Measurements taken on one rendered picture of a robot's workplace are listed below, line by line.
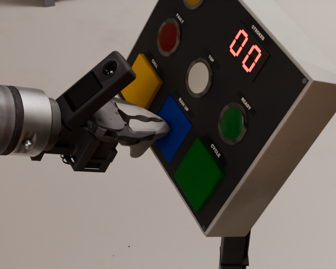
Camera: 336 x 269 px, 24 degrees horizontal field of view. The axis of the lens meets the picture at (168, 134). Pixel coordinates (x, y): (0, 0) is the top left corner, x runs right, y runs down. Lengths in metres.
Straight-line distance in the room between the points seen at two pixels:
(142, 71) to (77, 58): 1.61
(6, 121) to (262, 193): 0.36
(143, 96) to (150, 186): 1.20
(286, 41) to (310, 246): 1.33
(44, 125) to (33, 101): 0.03
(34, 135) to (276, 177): 0.33
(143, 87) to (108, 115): 0.15
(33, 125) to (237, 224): 0.32
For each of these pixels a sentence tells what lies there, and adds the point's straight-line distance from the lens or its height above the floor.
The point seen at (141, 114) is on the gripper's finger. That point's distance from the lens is 1.12.
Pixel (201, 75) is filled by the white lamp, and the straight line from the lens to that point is 1.10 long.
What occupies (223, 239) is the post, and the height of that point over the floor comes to 0.68.
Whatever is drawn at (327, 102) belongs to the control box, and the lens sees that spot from 1.01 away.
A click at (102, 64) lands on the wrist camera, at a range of 1.04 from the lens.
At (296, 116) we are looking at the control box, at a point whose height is 1.15.
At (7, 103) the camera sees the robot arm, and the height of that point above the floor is 1.17.
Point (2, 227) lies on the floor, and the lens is 2.34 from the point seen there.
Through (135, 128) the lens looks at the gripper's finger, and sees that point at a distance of 1.08.
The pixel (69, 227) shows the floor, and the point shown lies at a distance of 2.31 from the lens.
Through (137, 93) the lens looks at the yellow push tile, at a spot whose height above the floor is 1.00.
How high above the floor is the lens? 1.84
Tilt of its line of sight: 47 degrees down
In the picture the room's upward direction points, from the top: straight up
